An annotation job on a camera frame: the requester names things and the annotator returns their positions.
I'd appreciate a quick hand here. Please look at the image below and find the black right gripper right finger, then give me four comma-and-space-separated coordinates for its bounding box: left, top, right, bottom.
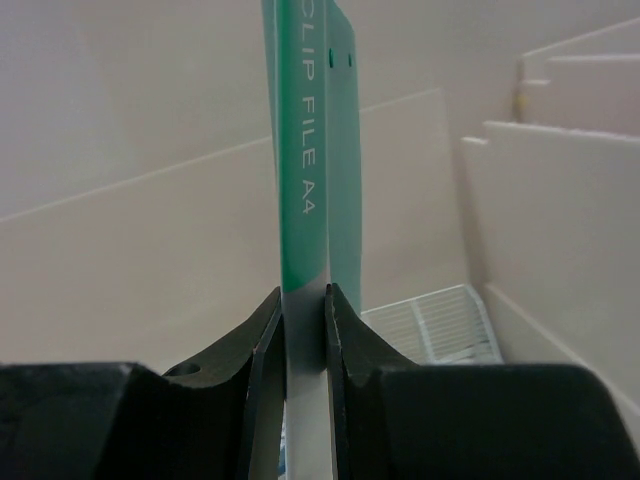
324, 284, 639, 479

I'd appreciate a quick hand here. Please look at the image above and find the white wire desk organizer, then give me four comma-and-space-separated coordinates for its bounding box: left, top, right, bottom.
361, 284, 503, 365

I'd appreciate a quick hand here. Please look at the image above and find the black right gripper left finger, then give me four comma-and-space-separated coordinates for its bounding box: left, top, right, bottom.
1, 291, 285, 479

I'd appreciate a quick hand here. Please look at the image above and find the green clip file folder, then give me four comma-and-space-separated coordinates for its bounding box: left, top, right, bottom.
262, 1, 362, 479

